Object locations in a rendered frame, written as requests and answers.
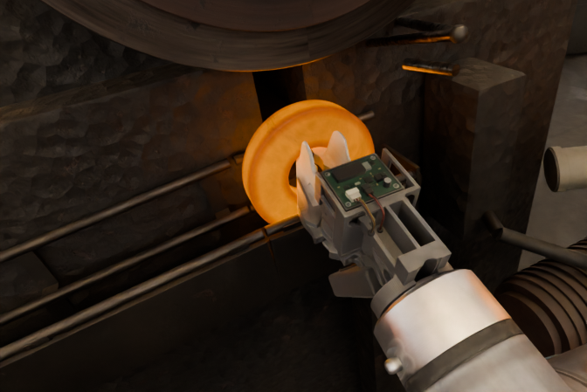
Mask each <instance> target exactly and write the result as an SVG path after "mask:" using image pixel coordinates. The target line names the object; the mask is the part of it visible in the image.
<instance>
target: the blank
mask: <svg viewBox="0 0 587 392"><path fill-rule="evenodd" d="M334 131H339V132H341V133H342V134H343V136H344V137H345V139H346V142H347V146H348V151H349V158H350V160H351V161H353V160H356V159H358V158H361V157H364V156H366V155H370V154H373V153H375V149H374V144H373V141H372V138H371V135H370V133H369V130H368V129H367V128H366V126H365V125H364V124H363V122H362V121H361V120H360V119H358V118H357V117H356V116H355V115H353V114H352V113H351V112H349V111H347V110H346V109H344V108H343V107H341V106H339V105H337V104H335V103H333V102H329V101H325V100H303V101H300V102H296V103H293V104H291V105H289V106H286V107H283V108H281V109H280V110H279V111H277V112H276V113H274V114H273V115H271V116H270V117H269V118H268V119H267V120H265V121H264V122H263V123H262V124H261V126H260V127H259V128H258V129H257V131H256V132H255V133H254V135H253V137H252V138H251V140H250V142H249V144H248V146H247V148H246V151H245V155H244V160H243V164H242V179H243V184H244V187H245V192H246V194H247V195H248V197H249V199H250V200H251V202H252V205H253V206H254V208H255V210H256V211H257V212H258V213H259V215H260V216H261V217H262V218H263V219H264V220H266V221H267V222H268V223H269V224H273V223H275V222H278V221H280V220H282V219H285V218H287V217H290V216H293V215H296V214H298V201H297V188H295V187H293V186H291V185H289V182H288V175H289V171H290V169H291V167H292V165H293V164H294V162H295V160H296V159H297V158H298V157H299V156H300V151H301V144H302V142H303V141H306V142H307V144H308V146H309V147H310V149H311V148H318V147H323V148H327V147H328V144H329V141H330V139H331V136H332V134H333V132H334Z"/></svg>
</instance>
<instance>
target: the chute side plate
mask: <svg viewBox="0 0 587 392"><path fill-rule="evenodd" d="M269 242H270V245H271V249H272V253H273V256H272V254H271V252H270V249H269V246H268V244H267V241H266V240H263V241H261V242H259V243H257V244H255V245H253V246H251V247H249V248H247V249H245V250H243V251H240V252H238V253H236V254H234V255H232V256H229V257H228V258H225V259H223V260H220V261H218V262H216V263H215V264H213V265H210V266H207V267H205V268H203V269H202V270H200V271H198V272H195V273H192V274H191V275H189V276H187V277H185V278H183V279H179V280H177V281H176V282H174V283H172V284H170V285H167V286H165V287H163V288H161V289H159V290H157V291H155V292H152V293H150V294H148V295H146V296H144V297H142V298H140V299H137V300H135V301H133V302H131V303H129V304H127V305H125V306H122V307H120V308H118V309H116V310H114V311H112V312H110V313H107V314H105V315H103V316H101V317H99V318H98V319H95V320H92V321H90V322H88V323H86V324H85V325H82V326H80V327H77V328H75V329H73V330H72V331H70V332H67V333H65V334H62V335H60V336H59V337H57V338H54V339H52V340H50V341H48V342H46V343H44V344H42V345H40V346H38V347H35V348H33V349H31V350H29V351H26V352H24V353H22V354H20V355H18V356H16V357H14V358H11V359H9V360H7V361H5V362H3V363H1V364H0V392H88V391H90V390H92V389H95V388H97V387H99V386H100V385H102V384H104V383H106V382H109V381H111V380H113V379H114V378H116V377H118V376H120V375H123V374H125V373H127V372H128V371H130V370H132V369H134V368H137V367H139V366H141V365H142V364H144V363H146V362H148V361H151V360H153V359H155V358H156V357H158V356H160V355H162V354H165V353H167V352H168V351H169V350H171V349H173V348H175V347H178V346H180V345H182V344H183V343H185V342H187V341H189V340H192V339H194V338H196V337H197V336H199V335H201V334H204V333H206V332H208V331H210V330H211V329H213V328H215V327H218V326H220V325H222V324H224V323H225V322H227V321H229V320H232V319H234V318H236V317H238V316H239V315H241V314H243V313H246V312H247V311H249V310H251V309H253V308H254V307H256V306H259V305H261V304H263V303H265V302H267V301H268V300H270V299H273V298H275V297H277V296H279V295H281V294H282V293H284V292H288V291H290V290H292V289H294V288H296V287H298V286H300V285H304V284H306V283H307V282H309V281H312V280H314V279H317V278H319V277H321V276H323V275H326V274H328V273H330V272H333V271H335V270H337V269H339V268H341V267H342V266H343V263H342V261H341V260H336V259H332V258H330V257H329V250H328V249H327V248H326V247H325V246H324V245H323V243H322V242H320V243H318V244H315V243H314V240H313V238H312V236H311V235H310V233H309V232H308V231H307V230H306V229H305V227H304V226H303V225H301V226H299V227H296V228H294V229H291V230H288V231H285V232H282V233H280V234H278V235H276V236H273V237H269ZM273 260H274V261H273Z"/></svg>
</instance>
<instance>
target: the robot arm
mask: <svg viewBox="0 0 587 392"><path fill-rule="evenodd" d="M391 163H393V164H394V165H395V166H396V168H397V169H398V170H399V171H400V172H401V174H402V175H403V176H404V177H405V178H406V180H407V181H406V184H405V187H404V186H403V185H402V183H401V182H400V181H399V180H398V179H397V178H396V177H395V176H394V175H393V174H392V172H391V171H390V165H391ZM315 164H317V165H319V166H320V167H321V169H322V172H320V173H319V172H317V169H318V168H317V166H316V165H315ZM296 177H297V201H298V213H299V217H300V220H301V222H302V224H303V226H304V227H305V229H306V230H307V231H308V232H309V233H310V235H311V236H312V238H313V240H314V243H315V244H318V243H320V242H322V243H323V245H324V246H325V247H326V248H327V249H328V250H329V257H330V258H332V259H336V260H341V261H342V263H343V266H342V267H341V269H340V270H339V271H338V272H335V273H333V274H330V275H329V276H328V279H329V282H330V284H331V286H332V289H333V292H334V294H335V296H336V297H353V298H373V299H372V300H371V303H370V306H371V308H372V310H373V312H374V313H375V315H376V316H377V318H378V321H377V323H376V325H375V329H374V335H375V336H376V339H377V341H378V343H379V344H380V346H381V348H382V350H383V351H384V353H385V355H386V357H387V358H388V360H386V361H385V362H384V367H385V369H386V371H387V372H388V374H390V375H394V374H395V373H397V375H398V377H399V379H400V381H401V383H402V384H403V386H404V388H405V390H406V392H587V343H586V344H584V345H582V346H580V347H576V348H573V349H571V350H570V351H567V352H565V353H562V354H556V355H551V356H549V357H546V358H544V357H543V356H542V354H541V353H540V352H539V351H538V350H537V348H536V347H535V346H534V345H533V343H532V342H531V341H530V340H529V339H528V337H527V336H526V335H525V334H524V333H523V331H522V330H521V329H520V328H519V327H518V326H517V325H516V324H515V322H514V321H513V320H512V318H511V317H510V315H509V314H508V313H507V312H506V311H505V309H504V308H503V307H502V306H501V304H500V303H499V302H498V301H497V300H496V298H495V297H494V296H493V295H492V294H491V292H490V291H488V289H487V288H486V287H485V286H484V285H483V284H482V283H481V281H480V280H479V279H478V278H477V276H476V275H475V274H474V273H473V272H472V271H471V270H467V269H456V270H454V269H453V268H452V266H451V265H450V264H449V263H448V262H447V261H448V259H449V257H450V256H451V254H452V253H451V252H450V251H449V250H448V248H447V247H446V246H445V245H444V243H443V242H442V241H441V240H440V239H439V237H438V236H437V235H436V233H435V232H434V231H433V230H432V228H431V227H430V226H429V225H428V224H427V222H426V221H425V220H424V219H423V218H422V217H421V216H420V215H419V213H418V212H417V211H416V210H415V205H416V202H417V200H418V194H419V191H420V189H421V187H420V186H419V185H418V184H417V183H416V181H415V180H414V179H413V178H412V177H411V176H410V175H409V173H408V172H407V171H406V170H405V169H404V168H403V166H402V165H401V164H400V163H399V162H398V161H397V159H396V158H395V157H394V156H393V155H392V154H391V153H390V151H389V150H388V149H387V148H383V152H382V157H381V159H380V158H379V157H378V155H377V154H375V153H373V154H370V155H366V156H364V157H361V158H358V159H356V160H353V161H351V160H350V158H349V151H348V146H347V142H346V139H345V137H344V136H343V134H342V133H341V132H339V131H334V132H333V134H332V136H331V139H330V141H329V144H328V147H327V148H323V147H318V148H311V149H310V147H309V146H308V144H307V142H306V141H303V142H302V144H301V151H300V156H299V157H298V158H297V159H296Z"/></svg>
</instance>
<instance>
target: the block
mask: <svg viewBox="0 0 587 392"><path fill-rule="evenodd" d="M452 63H454V64H458V65H459V67H460V69H459V74H458V76H456V77H452V76H445V75H440V74H434V73H428V72H427V73H426V75H425V111H424V139H423V168H422V176H423V181H422V196H421V205H422V208H423V210H424V211H425V213H427V214H428V215H429V216H430V217H432V218H433V219H434V220H436V221H437V222H438V223H439V224H441V225H442V226H443V227H444V228H446V229H447V230H448V231H450V232H451V233H452V234H453V235H454V236H455V237H456V238H457V239H460V240H462V241H465V240H469V239H471V238H473V237H476V236H478V235H480V234H482V233H484V232H486V231H488V229H487V227H486V226H485V224H484V223H483V222H482V219H481V217H482V215H483V213H485V212H486V211H487V210H492V211H493V212H494V214H495V215H496V216H497V217H498V219H499V220H500V222H501V221H502V219H503V215H504V209H505V204H506V200H507V194H508V185H509V180H510V175H511V169H512V165H513V159H514V151H515V145H516V140H517V135H518V130H519V125H520V119H521V110H522V105H523V100H524V95H525V90H526V84H527V77H526V75H525V74H524V73H523V72H519V71H516V70H513V69H510V68H507V67H504V66H501V65H496V64H492V63H489V62H486V61H483V60H480V59H476V58H470V57H469V58H463V59H460V60H457V61H454V62H452Z"/></svg>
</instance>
